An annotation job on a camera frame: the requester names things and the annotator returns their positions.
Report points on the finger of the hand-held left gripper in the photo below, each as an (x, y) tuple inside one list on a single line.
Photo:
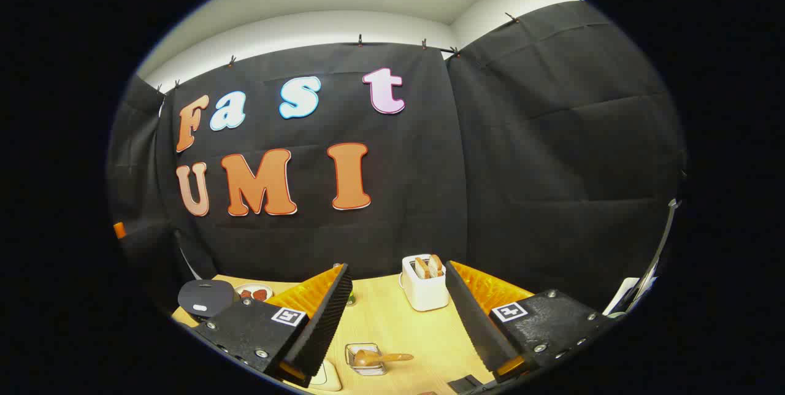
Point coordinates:
[(119, 230)]

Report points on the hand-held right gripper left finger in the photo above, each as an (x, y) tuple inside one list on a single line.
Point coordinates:
[(319, 327)]

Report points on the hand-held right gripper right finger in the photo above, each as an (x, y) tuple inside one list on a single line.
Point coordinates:
[(475, 321)]

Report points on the wooden spoon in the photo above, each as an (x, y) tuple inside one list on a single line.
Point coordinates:
[(383, 357)]

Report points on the black rice cooker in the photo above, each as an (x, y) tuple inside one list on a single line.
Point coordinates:
[(205, 297)]

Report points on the white toaster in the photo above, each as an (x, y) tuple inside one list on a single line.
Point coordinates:
[(426, 294)]

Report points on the black tape strip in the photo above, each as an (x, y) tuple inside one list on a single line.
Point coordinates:
[(465, 384)]

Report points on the toasted bread slice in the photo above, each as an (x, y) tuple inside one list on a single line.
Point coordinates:
[(436, 265), (422, 268)]

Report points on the small round white plate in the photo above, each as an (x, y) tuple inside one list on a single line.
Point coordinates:
[(253, 292)]

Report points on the white paper sheets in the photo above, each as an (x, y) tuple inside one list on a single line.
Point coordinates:
[(625, 297)]

